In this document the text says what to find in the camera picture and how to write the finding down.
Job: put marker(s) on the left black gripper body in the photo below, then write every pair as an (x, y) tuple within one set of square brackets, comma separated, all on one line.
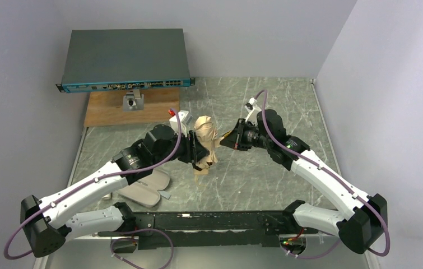
[(199, 151)]

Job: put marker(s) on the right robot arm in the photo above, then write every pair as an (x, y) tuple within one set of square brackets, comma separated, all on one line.
[(358, 218)]

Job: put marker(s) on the aluminium frame rail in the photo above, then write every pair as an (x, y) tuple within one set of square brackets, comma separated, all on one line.
[(112, 250)]

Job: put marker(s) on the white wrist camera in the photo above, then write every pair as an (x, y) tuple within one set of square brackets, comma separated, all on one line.
[(253, 110), (180, 119)]

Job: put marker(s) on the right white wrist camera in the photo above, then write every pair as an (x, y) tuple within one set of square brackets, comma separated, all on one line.
[(253, 110)]

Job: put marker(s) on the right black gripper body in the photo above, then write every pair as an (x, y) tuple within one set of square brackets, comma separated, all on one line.
[(238, 134)]

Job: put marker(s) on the wooden board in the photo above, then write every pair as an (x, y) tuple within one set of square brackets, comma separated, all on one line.
[(105, 108)]

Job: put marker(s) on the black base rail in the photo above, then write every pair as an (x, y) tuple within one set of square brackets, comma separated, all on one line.
[(215, 228)]

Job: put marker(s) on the beige umbrella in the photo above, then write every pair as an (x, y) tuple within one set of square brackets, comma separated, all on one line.
[(206, 133)]

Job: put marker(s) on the pink umbrella case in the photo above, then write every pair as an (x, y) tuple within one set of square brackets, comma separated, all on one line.
[(146, 191)]

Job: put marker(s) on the grey blue network switch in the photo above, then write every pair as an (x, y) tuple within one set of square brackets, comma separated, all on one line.
[(125, 59)]

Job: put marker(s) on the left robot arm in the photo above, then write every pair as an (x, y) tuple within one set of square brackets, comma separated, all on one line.
[(51, 221)]

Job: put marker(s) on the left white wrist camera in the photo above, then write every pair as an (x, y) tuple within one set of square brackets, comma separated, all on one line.
[(180, 119)]

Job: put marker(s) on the grey metal stand bracket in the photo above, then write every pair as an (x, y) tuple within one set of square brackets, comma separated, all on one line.
[(133, 101)]

